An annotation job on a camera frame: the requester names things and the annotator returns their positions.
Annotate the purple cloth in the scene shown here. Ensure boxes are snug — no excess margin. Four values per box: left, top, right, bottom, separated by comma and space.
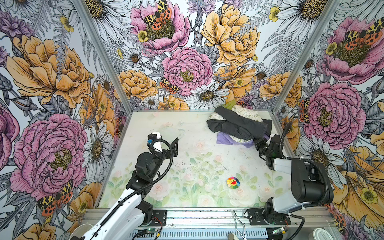
216, 132, 270, 149

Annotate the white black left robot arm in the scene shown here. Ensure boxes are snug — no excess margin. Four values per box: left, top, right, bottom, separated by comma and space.
79, 132, 179, 240

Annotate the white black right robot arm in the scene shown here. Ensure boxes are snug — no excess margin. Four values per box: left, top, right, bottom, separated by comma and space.
255, 135, 334, 224

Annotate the dark grey cloth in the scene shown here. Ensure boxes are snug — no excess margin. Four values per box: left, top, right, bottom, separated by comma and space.
207, 107, 273, 141

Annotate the white green-printed cloth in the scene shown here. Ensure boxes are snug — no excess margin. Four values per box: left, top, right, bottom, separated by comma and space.
209, 104, 265, 144

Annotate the green cloth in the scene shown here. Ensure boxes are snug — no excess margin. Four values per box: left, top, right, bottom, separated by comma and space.
224, 100, 237, 110

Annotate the rainbow flower sticker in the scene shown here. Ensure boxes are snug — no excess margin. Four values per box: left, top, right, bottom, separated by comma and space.
227, 177, 240, 190

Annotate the green circuit board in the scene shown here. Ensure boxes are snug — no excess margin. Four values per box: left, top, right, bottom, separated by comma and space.
137, 228, 162, 235

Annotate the white round lid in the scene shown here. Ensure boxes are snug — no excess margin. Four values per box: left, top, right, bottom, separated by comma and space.
309, 228, 334, 240

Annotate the white paper cup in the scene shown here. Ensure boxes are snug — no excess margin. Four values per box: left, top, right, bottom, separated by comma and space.
70, 224, 93, 240

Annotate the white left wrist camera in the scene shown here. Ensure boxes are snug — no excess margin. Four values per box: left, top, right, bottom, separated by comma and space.
153, 132, 163, 153

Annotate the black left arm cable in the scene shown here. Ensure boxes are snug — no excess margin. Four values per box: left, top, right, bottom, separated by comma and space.
98, 138, 175, 229

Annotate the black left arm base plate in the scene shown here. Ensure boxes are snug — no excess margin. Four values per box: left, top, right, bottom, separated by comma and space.
142, 210, 168, 227

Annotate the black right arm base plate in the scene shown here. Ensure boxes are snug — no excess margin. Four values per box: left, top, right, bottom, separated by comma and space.
245, 208, 291, 226

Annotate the aluminium front rail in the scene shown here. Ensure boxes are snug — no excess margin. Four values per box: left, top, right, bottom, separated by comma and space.
159, 207, 335, 229

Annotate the aluminium right corner post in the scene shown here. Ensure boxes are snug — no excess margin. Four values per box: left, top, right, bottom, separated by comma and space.
271, 0, 341, 114

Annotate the aluminium corner post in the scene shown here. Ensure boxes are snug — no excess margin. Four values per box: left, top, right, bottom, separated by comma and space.
74, 1, 133, 117
271, 0, 341, 114

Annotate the aluminium left corner post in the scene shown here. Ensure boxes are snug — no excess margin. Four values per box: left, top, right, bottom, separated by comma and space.
74, 1, 133, 117

